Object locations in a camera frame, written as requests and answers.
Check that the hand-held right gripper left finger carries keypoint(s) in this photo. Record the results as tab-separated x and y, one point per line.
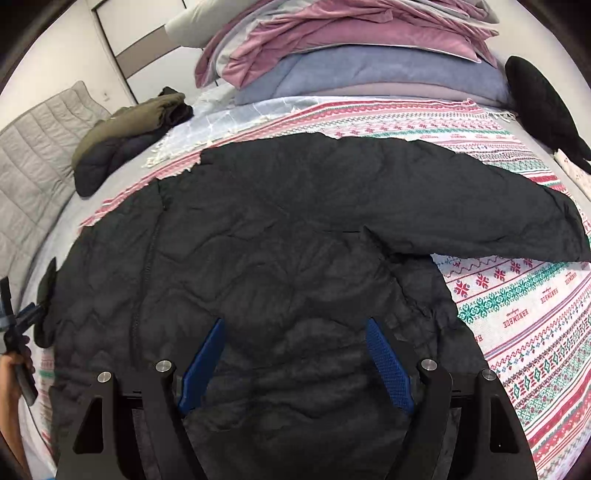
203	364

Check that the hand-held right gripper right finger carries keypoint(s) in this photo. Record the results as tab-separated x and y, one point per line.
388	364

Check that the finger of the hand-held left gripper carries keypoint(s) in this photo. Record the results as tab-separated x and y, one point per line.
46	300

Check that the black quilted jacket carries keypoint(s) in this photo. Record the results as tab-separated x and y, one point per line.
277	230

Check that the person's left forearm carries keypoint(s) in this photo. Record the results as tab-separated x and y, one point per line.
10	438

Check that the person's left hand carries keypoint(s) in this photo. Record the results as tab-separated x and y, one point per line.
11	374

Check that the grey quilted mat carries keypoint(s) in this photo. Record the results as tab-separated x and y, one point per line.
37	161

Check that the folded navy puffer jacket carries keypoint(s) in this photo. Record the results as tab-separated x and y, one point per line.
106	161

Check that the red green patterned blanket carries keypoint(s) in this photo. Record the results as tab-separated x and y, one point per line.
531	314

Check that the folded olive jacket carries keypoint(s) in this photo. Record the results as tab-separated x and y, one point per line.
134	120

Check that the pale plaid fringed cloth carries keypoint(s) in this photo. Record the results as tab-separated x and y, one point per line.
231	115

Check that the white wardrobe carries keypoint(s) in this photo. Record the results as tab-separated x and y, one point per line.
147	55

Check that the white floral cloth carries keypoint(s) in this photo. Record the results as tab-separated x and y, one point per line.
577	173

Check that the mauve folded blanket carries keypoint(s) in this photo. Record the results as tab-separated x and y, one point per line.
392	90

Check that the black fuzzy garment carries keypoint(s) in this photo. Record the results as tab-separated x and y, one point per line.
540	101

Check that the white pillow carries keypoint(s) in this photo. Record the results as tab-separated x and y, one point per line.
189	25

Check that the pink velvet blanket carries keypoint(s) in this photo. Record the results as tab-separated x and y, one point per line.
323	37

